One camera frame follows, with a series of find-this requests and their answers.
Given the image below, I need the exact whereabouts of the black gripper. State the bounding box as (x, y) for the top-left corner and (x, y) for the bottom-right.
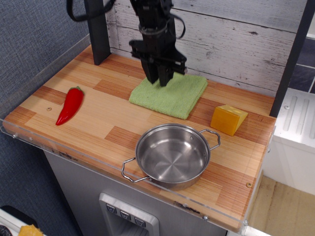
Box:
(129, 31), (187, 87)

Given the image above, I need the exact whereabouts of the green rag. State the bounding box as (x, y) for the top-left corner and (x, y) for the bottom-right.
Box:
(129, 73), (208, 119)

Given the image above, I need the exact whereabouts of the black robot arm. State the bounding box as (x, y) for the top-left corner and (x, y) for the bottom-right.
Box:
(129, 0), (187, 87)

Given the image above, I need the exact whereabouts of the yellow toy cheese wedge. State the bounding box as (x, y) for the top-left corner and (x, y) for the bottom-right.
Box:
(210, 105), (248, 136)

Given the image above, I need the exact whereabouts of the red toy chili pepper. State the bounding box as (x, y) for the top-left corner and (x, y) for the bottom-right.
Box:
(56, 86), (84, 125)

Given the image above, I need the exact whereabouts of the stainless steel pot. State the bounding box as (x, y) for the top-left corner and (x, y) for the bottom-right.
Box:
(121, 123), (221, 190)

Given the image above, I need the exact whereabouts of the grey toy fridge cabinet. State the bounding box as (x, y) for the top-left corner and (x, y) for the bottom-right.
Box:
(45, 151), (227, 236)

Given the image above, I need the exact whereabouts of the clear acrylic edge guard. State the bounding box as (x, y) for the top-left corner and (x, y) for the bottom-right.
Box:
(4, 40), (275, 232)

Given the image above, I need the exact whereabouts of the silver dispenser panel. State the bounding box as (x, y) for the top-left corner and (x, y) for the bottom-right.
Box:
(99, 193), (160, 236)

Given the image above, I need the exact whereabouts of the white toy sink unit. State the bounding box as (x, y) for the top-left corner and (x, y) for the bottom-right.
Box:
(262, 88), (315, 194)

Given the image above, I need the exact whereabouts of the yellow sponge object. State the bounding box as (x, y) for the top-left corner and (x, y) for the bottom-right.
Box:
(18, 225), (44, 236)

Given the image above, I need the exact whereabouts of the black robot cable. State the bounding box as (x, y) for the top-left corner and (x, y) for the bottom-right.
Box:
(65, 0), (116, 23)

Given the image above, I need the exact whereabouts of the dark grey left post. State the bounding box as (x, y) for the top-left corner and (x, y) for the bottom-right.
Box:
(84, 0), (111, 65)

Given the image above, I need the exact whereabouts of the dark grey post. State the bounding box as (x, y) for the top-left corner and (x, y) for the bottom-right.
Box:
(269, 0), (315, 118)
(84, 0), (111, 65)

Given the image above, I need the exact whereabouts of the dark grey right post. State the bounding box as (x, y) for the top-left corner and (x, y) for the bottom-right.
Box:
(269, 0), (315, 118)

